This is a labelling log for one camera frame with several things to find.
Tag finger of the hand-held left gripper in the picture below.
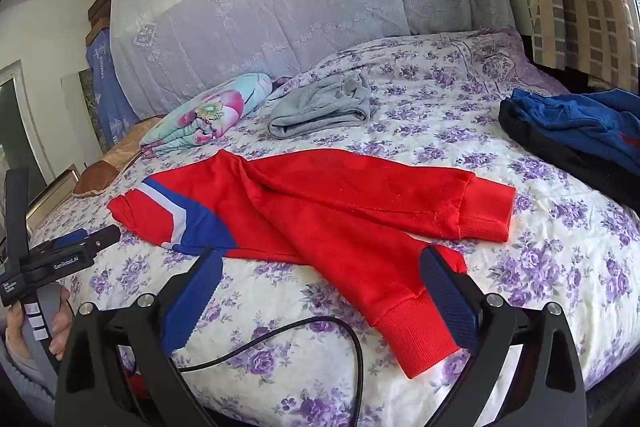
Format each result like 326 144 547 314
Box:
82 226 122 253
52 228 90 249

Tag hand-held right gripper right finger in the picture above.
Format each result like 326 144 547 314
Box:
419 245 588 427

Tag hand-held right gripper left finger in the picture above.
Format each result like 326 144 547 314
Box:
54 248 224 427

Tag red pants with blue stripe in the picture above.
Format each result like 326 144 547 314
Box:
106 150 517 380

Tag person's left forearm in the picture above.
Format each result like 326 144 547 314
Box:
0 332 58 413

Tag person's left hand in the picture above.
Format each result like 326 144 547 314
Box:
4 287 77 358

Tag brown patterned pillow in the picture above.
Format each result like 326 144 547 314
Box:
72 114 168 198

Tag purple floral bedspread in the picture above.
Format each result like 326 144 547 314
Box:
30 27 640 427

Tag white framed door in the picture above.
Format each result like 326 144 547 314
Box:
0 59 56 202

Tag blue printed cloth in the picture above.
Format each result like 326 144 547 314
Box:
84 29 141 152

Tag teal pink floral folded blanket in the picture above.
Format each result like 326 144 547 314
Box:
139 73 275 158

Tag black garment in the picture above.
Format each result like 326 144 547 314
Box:
498 99 640 208

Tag grey folded garment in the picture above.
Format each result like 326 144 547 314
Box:
267 73 373 138

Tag brown box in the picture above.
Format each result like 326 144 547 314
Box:
87 0 116 45

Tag lace-covered headboard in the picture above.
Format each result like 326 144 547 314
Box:
107 0 521 120

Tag black cable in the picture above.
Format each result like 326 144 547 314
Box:
170 316 363 427

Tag landscape wall poster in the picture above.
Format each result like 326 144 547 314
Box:
77 68 108 152

